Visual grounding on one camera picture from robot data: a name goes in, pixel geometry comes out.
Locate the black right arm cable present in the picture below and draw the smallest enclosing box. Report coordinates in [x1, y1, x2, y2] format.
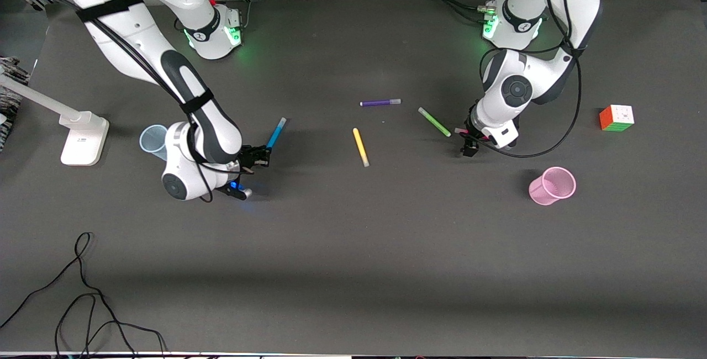
[8, 0, 260, 204]

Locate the colourful puzzle cube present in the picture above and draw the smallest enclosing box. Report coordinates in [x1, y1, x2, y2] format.
[599, 104, 635, 133]

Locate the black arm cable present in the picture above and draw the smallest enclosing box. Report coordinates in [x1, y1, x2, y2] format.
[8, 0, 260, 204]
[478, 0, 585, 159]

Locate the grey textured object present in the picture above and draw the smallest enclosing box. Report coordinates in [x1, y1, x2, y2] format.
[0, 56, 30, 152]

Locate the yellow marker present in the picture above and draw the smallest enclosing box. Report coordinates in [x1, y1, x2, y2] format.
[352, 128, 370, 168]

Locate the translucent pink cup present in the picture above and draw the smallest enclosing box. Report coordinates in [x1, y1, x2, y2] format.
[529, 166, 577, 206]

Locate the pink marker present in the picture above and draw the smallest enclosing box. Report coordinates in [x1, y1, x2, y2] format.
[454, 128, 498, 142]

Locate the white desk lamp base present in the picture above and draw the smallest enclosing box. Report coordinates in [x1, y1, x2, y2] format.
[0, 69, 110, 167]

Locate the thin black loose cable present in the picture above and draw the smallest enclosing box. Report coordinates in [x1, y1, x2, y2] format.
[0, 231, 168, 359]

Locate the green marker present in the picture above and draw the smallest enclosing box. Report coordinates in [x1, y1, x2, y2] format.
[418, 107, 452, 138]

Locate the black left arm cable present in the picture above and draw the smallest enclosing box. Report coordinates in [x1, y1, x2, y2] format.
[478, 0, 585, 159]

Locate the translucent blue cup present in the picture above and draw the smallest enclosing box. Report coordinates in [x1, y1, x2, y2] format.
[139, 124, 170, 161]

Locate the blue marker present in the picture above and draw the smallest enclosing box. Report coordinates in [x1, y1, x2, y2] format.
[266, 117, 288, 151]

